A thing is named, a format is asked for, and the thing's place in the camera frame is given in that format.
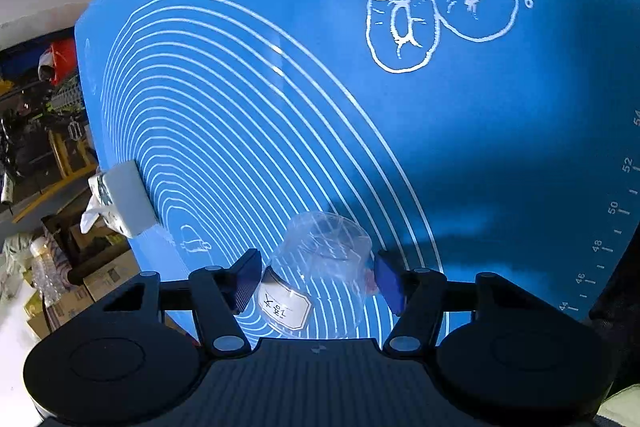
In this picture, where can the white tissue box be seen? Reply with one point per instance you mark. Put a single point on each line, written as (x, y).
(125, 202)

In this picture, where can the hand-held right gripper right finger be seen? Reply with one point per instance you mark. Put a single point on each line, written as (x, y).
(389, 281)

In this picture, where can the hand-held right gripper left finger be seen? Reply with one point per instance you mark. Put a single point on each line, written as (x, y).
(246, 278)

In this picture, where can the clear plastic cup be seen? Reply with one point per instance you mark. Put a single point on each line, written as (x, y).
(320, 267)

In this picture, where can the blue baking mat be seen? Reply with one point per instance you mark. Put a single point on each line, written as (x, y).
(310, 107)

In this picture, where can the clear plastic bottle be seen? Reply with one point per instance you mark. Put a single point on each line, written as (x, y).
(44, 272)

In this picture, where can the brown cardboard box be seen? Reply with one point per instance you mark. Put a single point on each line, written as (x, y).
(107, 274)

